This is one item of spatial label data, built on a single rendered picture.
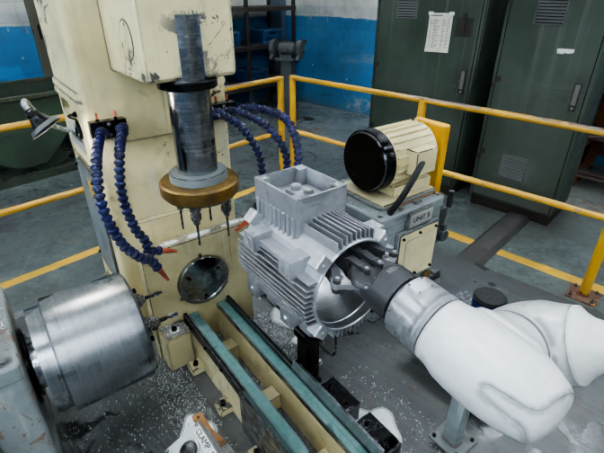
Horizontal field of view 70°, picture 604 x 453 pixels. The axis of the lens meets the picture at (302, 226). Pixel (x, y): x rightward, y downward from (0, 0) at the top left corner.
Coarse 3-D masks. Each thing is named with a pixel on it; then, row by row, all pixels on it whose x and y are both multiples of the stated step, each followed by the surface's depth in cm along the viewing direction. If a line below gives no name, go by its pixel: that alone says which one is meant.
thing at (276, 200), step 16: (256, 176) 72; (272, 176) 74; (288, 176) 76; (304, 176) 76; (320, 176) 73; (256, 192) 73; (272, 192) 68; (288, 192) 72; (304, 192) 70; (320, 192) 66; (336, 192) 68; (272, 208) 70; (288, 208) 66; (304, 208) 65; (320, 208) 67; (336, 208) 69; (288, 224) 67
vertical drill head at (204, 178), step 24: (192, 24) 81; (192, 48) 83; (192, 72) 84; (168, 96) 88; (192, 96) 86; (192, 120) 89; (192, 144) 91; (192, 168) 93; (216, 168) 97; (168, 192) 93; (192, 192) 92; (216, 192) 93; (192, 216) 96
